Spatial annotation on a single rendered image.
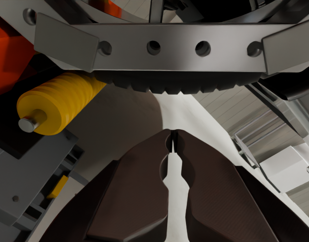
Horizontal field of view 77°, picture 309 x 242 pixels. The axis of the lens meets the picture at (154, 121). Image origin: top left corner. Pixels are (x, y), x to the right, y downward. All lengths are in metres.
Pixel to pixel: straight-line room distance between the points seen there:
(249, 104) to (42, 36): 4.68
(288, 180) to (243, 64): 5.28
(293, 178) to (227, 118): 1.95
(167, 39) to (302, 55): 0.12
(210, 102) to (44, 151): 4.13
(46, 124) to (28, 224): 0.36
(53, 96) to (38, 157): 0.37
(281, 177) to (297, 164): 0.44
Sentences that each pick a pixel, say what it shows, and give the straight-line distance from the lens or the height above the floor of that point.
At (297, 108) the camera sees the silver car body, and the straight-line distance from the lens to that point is 0.43.
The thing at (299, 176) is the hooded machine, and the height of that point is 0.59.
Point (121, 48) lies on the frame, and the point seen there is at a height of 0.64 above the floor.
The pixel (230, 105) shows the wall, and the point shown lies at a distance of 4.67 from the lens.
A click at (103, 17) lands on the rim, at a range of 0.28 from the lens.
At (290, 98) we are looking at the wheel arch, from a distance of 0.42.
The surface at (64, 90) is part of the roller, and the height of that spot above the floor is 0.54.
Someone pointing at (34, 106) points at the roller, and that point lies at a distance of 0.26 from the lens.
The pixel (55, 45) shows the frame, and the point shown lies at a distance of 0.21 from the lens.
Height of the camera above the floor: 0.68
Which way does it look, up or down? 22 degrees down
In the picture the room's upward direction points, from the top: 49 degrees clockwise
